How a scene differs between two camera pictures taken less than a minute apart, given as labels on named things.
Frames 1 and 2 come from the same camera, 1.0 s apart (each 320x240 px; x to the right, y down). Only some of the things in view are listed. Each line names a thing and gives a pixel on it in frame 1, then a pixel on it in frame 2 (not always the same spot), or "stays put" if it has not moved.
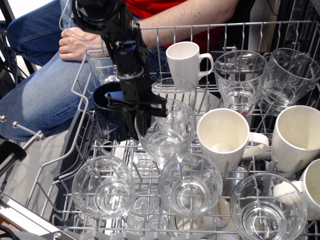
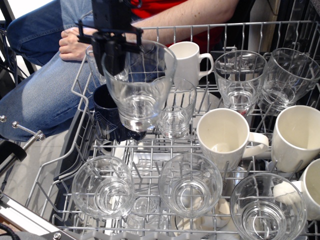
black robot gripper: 135,93 -> 112,22
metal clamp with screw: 11,153 stays put
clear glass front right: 265,206 stays put
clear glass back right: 239,74 stays put
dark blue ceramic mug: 111,120 stays put
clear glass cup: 169,138 -> 140,93
